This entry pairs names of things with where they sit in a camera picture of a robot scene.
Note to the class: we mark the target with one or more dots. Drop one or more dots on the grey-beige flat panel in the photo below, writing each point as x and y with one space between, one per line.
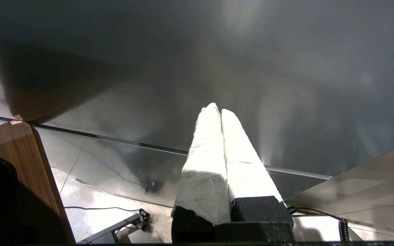
371 188

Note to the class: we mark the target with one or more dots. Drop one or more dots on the thin metal trim strip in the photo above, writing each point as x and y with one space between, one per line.
115 139

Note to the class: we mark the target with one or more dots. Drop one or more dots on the glossy grey plinth panel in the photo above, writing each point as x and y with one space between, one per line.
108 164

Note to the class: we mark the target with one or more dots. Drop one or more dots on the black metal stand leg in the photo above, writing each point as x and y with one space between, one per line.
115 230

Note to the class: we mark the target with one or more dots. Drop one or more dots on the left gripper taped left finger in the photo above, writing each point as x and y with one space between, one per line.
204 177

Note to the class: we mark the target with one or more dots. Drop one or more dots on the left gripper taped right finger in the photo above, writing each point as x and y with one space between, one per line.
248 184

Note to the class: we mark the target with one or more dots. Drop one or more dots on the brown wooden board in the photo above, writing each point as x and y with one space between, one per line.
29 153

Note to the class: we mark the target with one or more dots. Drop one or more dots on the glossy dark cabinet front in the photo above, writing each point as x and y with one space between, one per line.
286 68

